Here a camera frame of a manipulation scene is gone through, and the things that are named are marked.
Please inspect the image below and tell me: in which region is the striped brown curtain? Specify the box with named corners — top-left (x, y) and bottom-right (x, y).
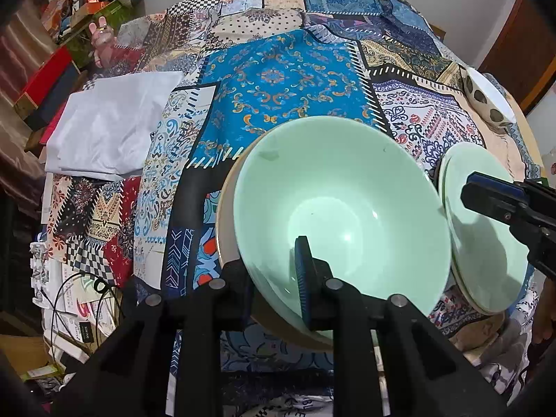
top-left (0, 9), bottom-right (57, 192)

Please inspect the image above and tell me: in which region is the folded white cloth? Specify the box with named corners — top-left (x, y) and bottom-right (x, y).
top-left (46, 71), bottom-right (185, 181)

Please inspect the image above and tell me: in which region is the black cable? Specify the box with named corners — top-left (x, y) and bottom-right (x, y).
top-left (43, 271), bottom-right (128, 359)

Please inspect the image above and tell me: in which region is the green plate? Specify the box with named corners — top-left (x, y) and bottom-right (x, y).
top-left (439, 141), bottom-right (531, 316)

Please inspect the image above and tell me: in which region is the white bowl with spotted outside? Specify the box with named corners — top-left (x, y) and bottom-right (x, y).
top-left (463, 67), bottom-right (517, 129)

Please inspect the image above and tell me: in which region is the person's right hand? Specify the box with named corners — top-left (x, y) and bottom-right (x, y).
top-left (532, 280), bottom-right (556, 345)

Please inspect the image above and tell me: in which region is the green cardboard box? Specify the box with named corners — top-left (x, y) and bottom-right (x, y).
top-left (61, 2), bottom-right (133, 57)

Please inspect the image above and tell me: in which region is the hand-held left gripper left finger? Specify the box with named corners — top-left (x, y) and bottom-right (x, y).
top-left (50, 261), bottom-right (255, 417)

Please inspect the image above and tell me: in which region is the pink rabbit toy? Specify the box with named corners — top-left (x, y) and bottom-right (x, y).
top-left (89, 16), bottom-right (117, 68)

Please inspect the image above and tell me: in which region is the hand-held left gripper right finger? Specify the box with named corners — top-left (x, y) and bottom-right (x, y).
top-left (294, 235), bottom-right (507, 417)

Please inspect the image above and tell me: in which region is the wooden door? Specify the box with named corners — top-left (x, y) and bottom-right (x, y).
top-left (478, 0), bottom-right (556, 114)

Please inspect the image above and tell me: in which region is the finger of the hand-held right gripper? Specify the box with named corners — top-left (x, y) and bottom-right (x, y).
top-left (461, 182), bottom-right (528, 227)
top-left (467, 173), bottom-right (528, 195)

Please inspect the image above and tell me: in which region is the cream bowl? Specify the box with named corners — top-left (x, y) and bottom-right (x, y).
top-left (216, 156), bottom-right (335, 353)

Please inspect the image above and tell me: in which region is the patchwork printed blanket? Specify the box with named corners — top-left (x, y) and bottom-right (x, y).
top-left (30, 0), bottom-right (543, 417)

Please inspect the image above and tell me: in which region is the green bowl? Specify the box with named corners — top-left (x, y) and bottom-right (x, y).
top-left (233, 116), bottom-right (452, 342)

